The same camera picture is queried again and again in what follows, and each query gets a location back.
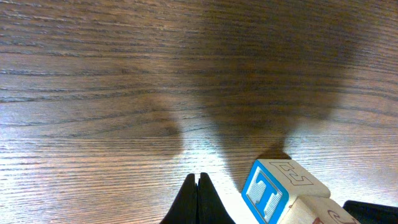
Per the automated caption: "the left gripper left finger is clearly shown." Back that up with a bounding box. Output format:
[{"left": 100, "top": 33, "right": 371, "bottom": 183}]
[{"left": 160, "top": 174, "right": 197, "bottom": 224}]

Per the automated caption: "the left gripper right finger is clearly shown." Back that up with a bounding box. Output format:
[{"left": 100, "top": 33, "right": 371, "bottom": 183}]
[{"left": 197, "top": 172, "right": 235, "bottom": 224}]

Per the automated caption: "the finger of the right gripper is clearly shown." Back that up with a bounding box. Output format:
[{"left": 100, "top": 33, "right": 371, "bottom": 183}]
[{"left": 343, "top": 200, "right": 398, "bottom": 224}]

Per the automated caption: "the sailboat block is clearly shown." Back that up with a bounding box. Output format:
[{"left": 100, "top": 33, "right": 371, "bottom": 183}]
[{"left": 280, "top": 195, "right": 360, "bottom": 224}]

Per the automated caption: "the blue-top block with L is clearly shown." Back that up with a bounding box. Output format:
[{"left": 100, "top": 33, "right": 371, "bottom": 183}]
[{"left": 241, "top": 159, "right": 331, "bottom": 224}]

